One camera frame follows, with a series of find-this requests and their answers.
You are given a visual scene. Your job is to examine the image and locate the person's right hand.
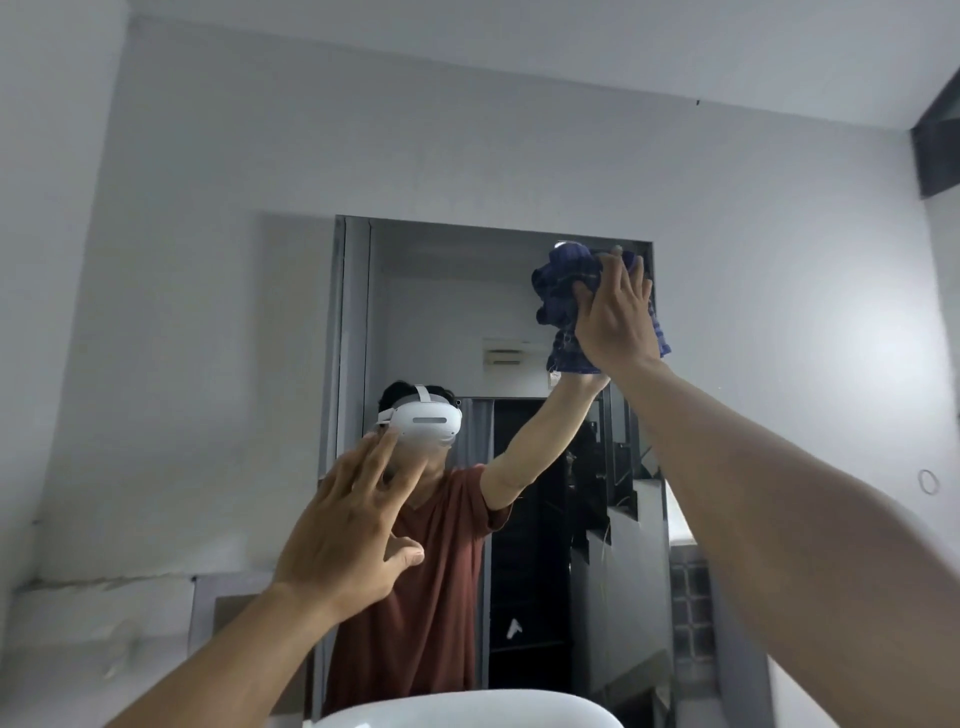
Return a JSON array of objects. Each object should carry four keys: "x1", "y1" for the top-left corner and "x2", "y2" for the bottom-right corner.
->
[{"x1": 571, "y1": 246, "x2": 664, "y2": 376}]

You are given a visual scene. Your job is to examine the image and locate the person's left hand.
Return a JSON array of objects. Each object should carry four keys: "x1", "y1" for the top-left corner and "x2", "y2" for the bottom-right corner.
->
[{"x1": 271, "y1": 429, "x2": 430, "y2": 625}]

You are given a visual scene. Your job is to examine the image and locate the white ceramic sink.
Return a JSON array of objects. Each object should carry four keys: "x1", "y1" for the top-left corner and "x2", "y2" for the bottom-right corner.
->
[{"x1": 315, "y1": 690, "x2": 628, "y2": 728}]

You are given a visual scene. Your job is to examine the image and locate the person's right forearm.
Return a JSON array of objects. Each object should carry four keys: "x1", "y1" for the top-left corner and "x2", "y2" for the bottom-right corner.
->
[{"x1": 607, "y1": 355, "x2": 960, "y2": 728}]

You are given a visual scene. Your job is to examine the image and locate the rectangular wall mirror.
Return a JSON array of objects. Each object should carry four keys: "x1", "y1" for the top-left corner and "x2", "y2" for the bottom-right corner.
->
[{"x1": 333, "y1": 216, "x2": 678, "y2": 728}]

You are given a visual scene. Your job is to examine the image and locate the person's left forearm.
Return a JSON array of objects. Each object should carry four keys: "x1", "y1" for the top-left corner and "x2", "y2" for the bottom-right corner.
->
[{"x1": 105, "y1": 582, "x2": 355, "y2": 728}]

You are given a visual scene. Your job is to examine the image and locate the blue checked cleaning cloth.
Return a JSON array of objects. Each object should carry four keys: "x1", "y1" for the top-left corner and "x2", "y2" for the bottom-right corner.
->
[{"x1": 531, "y1": 240, "x2": 673, "y2": 376}]

